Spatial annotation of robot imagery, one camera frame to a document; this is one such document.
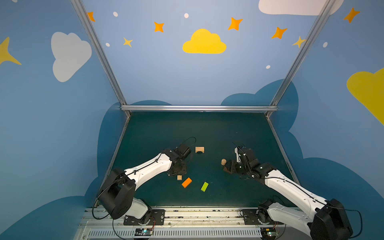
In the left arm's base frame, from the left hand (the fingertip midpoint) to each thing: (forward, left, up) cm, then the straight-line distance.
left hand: (184, 172), depth 84 cm
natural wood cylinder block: (+9, -24, -3) cm, 26 cm away
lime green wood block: (-6, -12, -5) cm, 14 cm away
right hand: (+4, -26, +4) cm, 27 cm away
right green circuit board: (-28, -43, -6) cm, 51 cm away
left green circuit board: (-28, +18, -5) cm, 34 cm away
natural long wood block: (-3, +2, 0) cm, 4 cm away
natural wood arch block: (+18, -9, -3) cm, 20 cm away
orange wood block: (-4, -2, -6) cm, 7 cm away
